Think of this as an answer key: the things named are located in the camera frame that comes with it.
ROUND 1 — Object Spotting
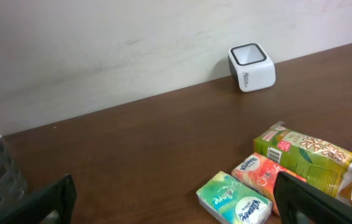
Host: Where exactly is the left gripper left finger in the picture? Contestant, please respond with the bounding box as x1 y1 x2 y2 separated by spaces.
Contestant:
0 174 77 224

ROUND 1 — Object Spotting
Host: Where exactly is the green tea drink carton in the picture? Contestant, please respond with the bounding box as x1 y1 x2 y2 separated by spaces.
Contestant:
254 121 352 205

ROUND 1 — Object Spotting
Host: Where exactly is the orange Kleenex tissue pack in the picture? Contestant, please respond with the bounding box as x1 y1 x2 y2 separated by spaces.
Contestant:
231 152 307 215

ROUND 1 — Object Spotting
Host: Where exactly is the green Kleenex tissue pack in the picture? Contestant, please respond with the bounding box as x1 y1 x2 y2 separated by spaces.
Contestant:
196 171 272 224

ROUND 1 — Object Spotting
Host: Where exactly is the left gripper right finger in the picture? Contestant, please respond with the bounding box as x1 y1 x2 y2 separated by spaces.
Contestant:
274 172 352 224

